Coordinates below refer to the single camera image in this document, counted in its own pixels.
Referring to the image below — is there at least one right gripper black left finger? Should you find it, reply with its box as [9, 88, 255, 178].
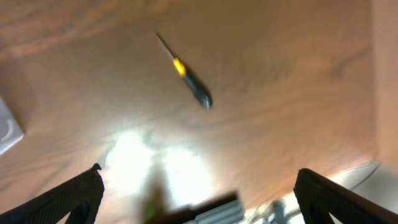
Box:
[1, 163, 104, 224]

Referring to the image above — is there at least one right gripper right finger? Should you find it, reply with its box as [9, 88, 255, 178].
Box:
[294, 169, 397, 224]

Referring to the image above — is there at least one clear plastic container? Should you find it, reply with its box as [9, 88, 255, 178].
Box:
[0, 98, 24, 154]

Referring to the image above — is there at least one black yellow screwdriver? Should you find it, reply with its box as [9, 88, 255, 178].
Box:
[155, 32, 213, 110]

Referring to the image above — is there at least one black mounting rail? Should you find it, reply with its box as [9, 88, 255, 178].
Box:
[146, 191, 246, 224]

